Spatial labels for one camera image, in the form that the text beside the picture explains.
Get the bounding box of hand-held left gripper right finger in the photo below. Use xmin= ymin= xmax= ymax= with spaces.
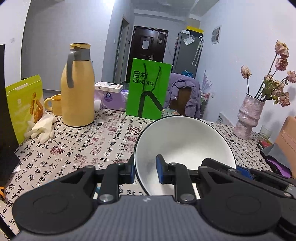
xmin=156 ymin=155 xmax=232 ymax=205

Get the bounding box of grey and purple cloth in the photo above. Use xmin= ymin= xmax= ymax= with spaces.
xmin=260 ymin=144 xmax=293 ymax=179

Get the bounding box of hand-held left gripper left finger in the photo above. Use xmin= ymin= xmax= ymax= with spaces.
xmin=62 ymin=153 xmax=136 ymax=204

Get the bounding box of patterned seat cushion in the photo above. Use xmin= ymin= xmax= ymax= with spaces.
xmin=162 ymin=108 xmax=183 ymax=118

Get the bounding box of yellow box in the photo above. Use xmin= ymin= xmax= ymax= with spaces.
xmin=186 ymin=26 xmax=205 ymax=34

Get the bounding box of purple wall decoration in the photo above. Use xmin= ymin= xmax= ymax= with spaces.
xmin=202 ymin=70 xmax=213 ymax=93

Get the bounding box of purple tissue pack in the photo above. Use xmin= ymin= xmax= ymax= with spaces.
xmin=94 ymin=89 xmax=129 ymax=110

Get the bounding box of yellow thermos jug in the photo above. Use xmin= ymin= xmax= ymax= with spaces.
xmin=61 ymin=43 xmax=95 ymax=127

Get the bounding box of flat white box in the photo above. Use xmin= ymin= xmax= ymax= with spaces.
xmin=94 ymin=81 xmax=124 ymax=94

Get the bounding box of storage rack with bottles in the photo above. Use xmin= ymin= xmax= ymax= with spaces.
xmin=200 ymin=91 xmax=211 ymax=120

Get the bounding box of pink ceramic vase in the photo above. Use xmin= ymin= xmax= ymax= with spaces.
xmin=233 ymin=93 xmax=266 ymax=140

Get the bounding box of pink suitcase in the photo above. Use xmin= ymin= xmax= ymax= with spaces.
xmin=275 ymin=116 xmax=296 ymax=167

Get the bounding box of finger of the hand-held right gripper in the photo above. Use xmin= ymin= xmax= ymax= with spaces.
xmin=236 ymin=167 xmax=255 ymax=180
xmin=201 ymin=157 xmax=237 ymax=173

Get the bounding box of wooden chair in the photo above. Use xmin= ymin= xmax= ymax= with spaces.
xmin=170 ymin=87 xmax=194 ymax=115

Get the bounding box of white rubber glove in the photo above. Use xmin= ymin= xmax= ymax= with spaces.
xmin=24 ymin=115 xmax=56 ymax=143

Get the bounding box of wall picture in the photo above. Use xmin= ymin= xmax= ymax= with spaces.
xmin=211 ymin=25 xmax=222 ymax=44

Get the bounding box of folded pale umbrella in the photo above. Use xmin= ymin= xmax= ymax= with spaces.
xmin=191 ymin=36 xmax=204 ymax=67

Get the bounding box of green paper bag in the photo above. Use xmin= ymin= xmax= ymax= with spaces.
xmin=126 ymin=58 xmax=172 ymax=120

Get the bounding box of calligraphy printed tablecloth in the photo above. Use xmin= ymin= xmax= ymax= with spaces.
xmin=0 ymin=108 xmax=296 ymax=232

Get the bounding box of dark brown door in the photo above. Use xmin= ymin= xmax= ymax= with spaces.
xmin=126 ymin=26 xmax=169 ymax=82

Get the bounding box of clear drinking glass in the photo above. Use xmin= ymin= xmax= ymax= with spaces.
xmin=258 ymin=125 xmax=273 ymax=142

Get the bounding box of yellow-green snack box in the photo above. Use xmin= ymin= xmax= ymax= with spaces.
xmin=6 ymin=75 xmax=45 ymax=144

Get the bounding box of white and blue carton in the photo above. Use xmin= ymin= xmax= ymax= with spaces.
xmin=216 ymin=112 xmax=238 ymax=126

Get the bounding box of grey refrigerator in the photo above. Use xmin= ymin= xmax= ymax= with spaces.
xmin=172 ymin=30 xmax=205 ymax=77

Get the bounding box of dried pink roses bouquet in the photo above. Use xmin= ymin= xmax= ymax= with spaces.
xmin=240 ymin=40 xmax=296 ymax=107

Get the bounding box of purple puffer jacket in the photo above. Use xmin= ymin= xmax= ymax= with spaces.
xmin=166 ymin=72 xmax=201 ymax=120

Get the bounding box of yellow mug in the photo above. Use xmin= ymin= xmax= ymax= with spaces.
xmin=44 ymin=94 xmax=63 ymax=116

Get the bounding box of white bowl with dark rim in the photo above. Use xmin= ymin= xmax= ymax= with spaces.
xmin=134 ymin=116 xmax=237 ymax=196

